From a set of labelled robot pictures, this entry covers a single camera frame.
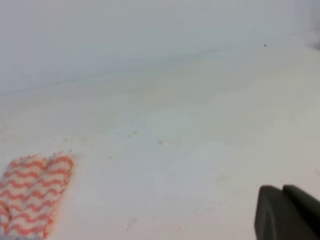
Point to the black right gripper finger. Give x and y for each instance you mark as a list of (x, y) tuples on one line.
[(289, 213)]

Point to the pink white wavy rag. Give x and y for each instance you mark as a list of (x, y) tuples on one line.
[(31, 190)]

